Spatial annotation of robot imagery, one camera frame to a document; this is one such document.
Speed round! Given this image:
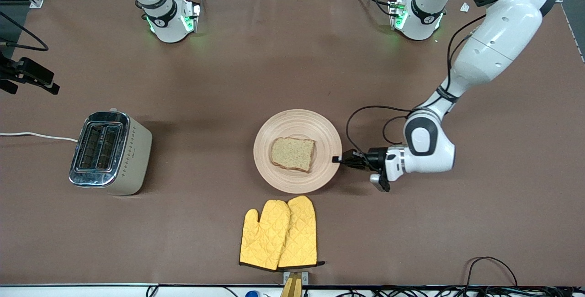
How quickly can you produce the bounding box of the yellow quilted oven mitt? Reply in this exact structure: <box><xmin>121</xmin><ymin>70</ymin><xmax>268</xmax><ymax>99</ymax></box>
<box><xmin>239</xmin><ymin>200</ymin><xmax>291</xmax><ymax>271</ymax></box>
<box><xmin>278</xmin><ymin>195</ymin><xmax>325</xmax><ymax>269</ymax></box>

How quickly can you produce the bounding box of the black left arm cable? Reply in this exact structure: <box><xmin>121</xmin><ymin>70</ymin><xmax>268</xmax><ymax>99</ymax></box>
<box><xmin>346</xmin><ymin>14</ymin><xmax>487</xmax><ymax>157</ymax></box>

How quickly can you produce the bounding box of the brown table cover sheet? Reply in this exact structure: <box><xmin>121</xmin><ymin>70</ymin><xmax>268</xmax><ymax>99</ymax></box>
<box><xmin>0</xmin><ymin>0</ymin><xmax>585</xmax><ymax>287</ymax></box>

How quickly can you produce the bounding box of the chrome and beige toaster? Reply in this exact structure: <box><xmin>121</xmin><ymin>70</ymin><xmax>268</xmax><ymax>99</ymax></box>
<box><xmin>69</xmin><ymin>109</ymin><xmax>153</xmax><ymax>196</ymax></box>

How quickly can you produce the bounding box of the wooden wedge with metal bracket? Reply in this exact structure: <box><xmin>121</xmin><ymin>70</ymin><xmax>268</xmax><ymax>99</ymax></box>
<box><xmin>280</xmin><ymin>271</ymin><xmax>309</xmax><ymax>297</ymax></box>

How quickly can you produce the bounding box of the round light wooden plate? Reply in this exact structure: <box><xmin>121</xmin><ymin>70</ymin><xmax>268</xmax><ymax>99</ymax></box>
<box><xmin>253</xmin><ymin>109</ymin><xmax>342</xmax><ymax>194</ymax></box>

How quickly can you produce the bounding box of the black looped cable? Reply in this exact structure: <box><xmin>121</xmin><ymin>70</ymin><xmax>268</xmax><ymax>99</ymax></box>
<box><xmin>465</xmin><ymin>257</ymin><xmax>519</xmax><ymax>288</ymax></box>

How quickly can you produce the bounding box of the brown bread slice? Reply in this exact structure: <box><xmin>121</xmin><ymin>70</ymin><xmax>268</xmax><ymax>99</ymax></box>
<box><xmin>270</xmin><ymin>137</ymin><xmax>316</xmax><ymax>173</ymax></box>

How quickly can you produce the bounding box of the white toaster power cable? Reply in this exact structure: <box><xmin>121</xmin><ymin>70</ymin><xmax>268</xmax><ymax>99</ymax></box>
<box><xmin>0</xmin><ymin>132</ymin><xmax>79</xmax><ymax>143</ymax></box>

